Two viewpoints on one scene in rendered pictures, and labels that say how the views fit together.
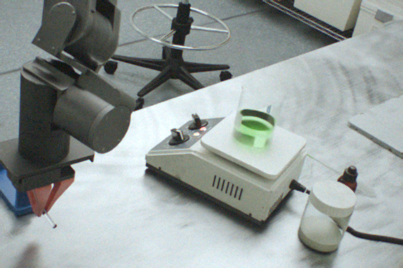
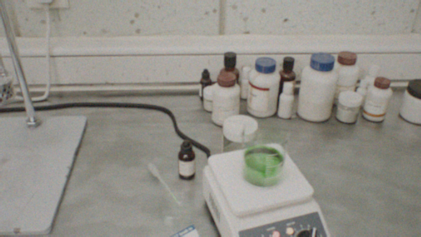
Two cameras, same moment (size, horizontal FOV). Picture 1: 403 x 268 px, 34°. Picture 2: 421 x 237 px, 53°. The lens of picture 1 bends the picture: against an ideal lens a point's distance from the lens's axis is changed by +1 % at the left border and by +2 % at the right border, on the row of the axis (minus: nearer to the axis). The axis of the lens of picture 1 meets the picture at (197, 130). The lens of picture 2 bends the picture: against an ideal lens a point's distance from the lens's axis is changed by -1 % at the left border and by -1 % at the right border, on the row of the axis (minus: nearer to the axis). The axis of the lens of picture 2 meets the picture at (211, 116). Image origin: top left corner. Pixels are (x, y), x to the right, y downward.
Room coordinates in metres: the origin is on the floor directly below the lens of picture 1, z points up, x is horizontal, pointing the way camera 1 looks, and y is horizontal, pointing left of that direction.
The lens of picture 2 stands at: (1.13, 0.20, 1.24)
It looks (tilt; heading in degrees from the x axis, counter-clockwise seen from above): 34 degrees down; 227
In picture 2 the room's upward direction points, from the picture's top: 1 degrees clockwise
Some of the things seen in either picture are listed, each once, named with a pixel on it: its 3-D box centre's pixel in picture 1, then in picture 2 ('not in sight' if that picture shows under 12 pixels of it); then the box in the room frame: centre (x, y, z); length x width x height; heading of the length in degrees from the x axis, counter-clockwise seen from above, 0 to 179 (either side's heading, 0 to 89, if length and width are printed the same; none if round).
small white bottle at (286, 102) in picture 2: not in sight; (286, 100); (0.52, -0.23, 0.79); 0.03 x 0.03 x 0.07
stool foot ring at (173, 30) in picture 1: (181, 26); not in sight; (2.35, 0.15, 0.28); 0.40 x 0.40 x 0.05
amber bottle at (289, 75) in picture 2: not in sight; (286, 78); (0.47, -0.28, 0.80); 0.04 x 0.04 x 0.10
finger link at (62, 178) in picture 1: (34, 185); not in sight; (0.61, 0.18, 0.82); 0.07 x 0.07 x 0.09; 44
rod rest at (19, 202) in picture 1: (12, 180); not in sight; (0.67, 0.23, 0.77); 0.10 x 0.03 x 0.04; 45
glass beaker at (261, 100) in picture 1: (257, 115); (261, 155); (0.78, -0.08, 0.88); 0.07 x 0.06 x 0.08; 161
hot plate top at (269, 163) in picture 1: (254, 141); (258, 176); (0.78, -0.08, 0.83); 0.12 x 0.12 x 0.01; 66
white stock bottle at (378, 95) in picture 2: not in sight; (378, 98); (0.38, -0.11, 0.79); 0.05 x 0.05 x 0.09
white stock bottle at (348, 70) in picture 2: not in sight; (343, 77); (0.38, -0.20, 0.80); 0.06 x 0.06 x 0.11
